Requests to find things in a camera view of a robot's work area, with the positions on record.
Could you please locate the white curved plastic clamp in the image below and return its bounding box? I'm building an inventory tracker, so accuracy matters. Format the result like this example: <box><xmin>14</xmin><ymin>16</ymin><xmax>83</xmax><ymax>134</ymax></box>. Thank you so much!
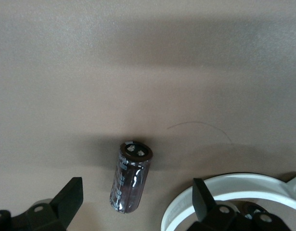
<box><xmin>161</xmin><ymin>171</ymin><xmax>296</xmax><ymax>231</ymax></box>

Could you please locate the dark brown relay block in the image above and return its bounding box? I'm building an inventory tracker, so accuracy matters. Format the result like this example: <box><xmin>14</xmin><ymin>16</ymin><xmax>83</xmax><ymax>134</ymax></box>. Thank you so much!
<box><xmin>109</xmin><ymin>140</ymin><xmax>154</xmax><ymax>214</ymax></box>

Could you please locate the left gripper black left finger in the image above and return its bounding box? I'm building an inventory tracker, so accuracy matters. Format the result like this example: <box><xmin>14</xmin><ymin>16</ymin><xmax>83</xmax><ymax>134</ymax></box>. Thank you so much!
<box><xmin>0</xmin><ymin>177</ymin><xmax>84</xmax><ymax>231</ymax></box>

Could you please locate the brown table mat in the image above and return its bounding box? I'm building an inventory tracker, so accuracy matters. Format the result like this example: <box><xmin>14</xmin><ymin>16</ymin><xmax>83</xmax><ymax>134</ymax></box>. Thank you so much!
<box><xmin>0</xmin><ymin>0</ymin><xmax>296</xmax><ymax>231</ymax></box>

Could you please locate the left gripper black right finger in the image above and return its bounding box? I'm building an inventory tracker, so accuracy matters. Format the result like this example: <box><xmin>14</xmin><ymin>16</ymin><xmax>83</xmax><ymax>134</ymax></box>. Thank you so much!
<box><xmin>186</xmin><ymin>178</ymin><xmax>292</xmax><ymax>231</ymax></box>

